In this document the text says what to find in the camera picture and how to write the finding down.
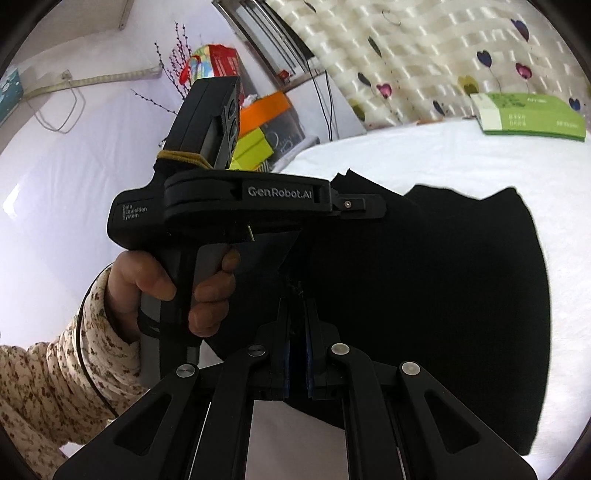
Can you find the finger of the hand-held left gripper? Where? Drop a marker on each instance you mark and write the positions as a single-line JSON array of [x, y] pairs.
[[360, 203]]

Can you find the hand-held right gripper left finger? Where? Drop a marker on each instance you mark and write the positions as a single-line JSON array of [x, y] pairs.
[[287, 369]]

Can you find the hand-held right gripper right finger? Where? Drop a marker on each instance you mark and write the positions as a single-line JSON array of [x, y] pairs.
[[308, 369]]

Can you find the black pants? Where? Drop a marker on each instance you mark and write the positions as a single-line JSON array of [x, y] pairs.
[[415, 300]]

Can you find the person's left forearm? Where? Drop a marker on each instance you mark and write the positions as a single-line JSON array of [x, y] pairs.
[[55, 383]]

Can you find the person's left hand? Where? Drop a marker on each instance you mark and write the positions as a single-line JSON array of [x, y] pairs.
[[134, 286]]

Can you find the lime green box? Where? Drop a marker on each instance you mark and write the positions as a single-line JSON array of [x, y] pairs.
[[251, 147]]

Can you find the white towel table cover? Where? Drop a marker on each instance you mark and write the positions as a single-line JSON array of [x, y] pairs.
[[415, 152]]

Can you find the orange lidded clear storage box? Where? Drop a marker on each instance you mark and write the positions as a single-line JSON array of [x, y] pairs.
[[268, 110]]

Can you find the colourful cartoon print bag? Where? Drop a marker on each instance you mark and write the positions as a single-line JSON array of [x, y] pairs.
[[217, 62]]

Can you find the purple decorative branches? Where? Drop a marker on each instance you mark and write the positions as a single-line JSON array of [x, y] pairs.
[[178, 60]]

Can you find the small red tag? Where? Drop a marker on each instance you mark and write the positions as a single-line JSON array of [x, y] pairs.
[[283, 76]]

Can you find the heart print striped curtain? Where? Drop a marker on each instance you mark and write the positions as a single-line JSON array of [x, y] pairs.
[[415, 46]]

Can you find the flat green box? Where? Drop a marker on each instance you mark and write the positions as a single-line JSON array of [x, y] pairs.
[[531, 120]]

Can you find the teal box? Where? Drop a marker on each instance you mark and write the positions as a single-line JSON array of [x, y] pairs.
[[9, 97]]

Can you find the white corrugated wall pipe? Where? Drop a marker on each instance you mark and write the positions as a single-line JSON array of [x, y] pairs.
[[106, 79]]

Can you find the window frame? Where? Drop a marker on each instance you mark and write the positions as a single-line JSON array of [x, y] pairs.
[[258, 27]]

